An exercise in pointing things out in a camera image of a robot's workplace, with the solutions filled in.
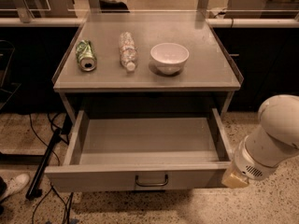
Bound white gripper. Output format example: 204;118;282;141
221;139;277;189

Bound crushed green soda can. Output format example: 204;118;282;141
76;40;97;72

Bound black floor cables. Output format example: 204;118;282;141
28;111;76;224

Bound grey top drawer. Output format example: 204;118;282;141
45;109;233;192

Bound white sneaker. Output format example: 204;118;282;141
0;174;30;202

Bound metal top drawer handle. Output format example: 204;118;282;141
135;175;169;188

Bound clear plastic water bottle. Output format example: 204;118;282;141
119;32;138;73

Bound black bar on floor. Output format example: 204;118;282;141
25;129;60;201

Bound white ceramic bowl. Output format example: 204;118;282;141
150;43;190;75

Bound grey drawer cabinet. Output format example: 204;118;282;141
53;11;243;120

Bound white horizontal rail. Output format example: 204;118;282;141
0;17;299;29

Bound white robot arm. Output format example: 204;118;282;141
221;95;299;189

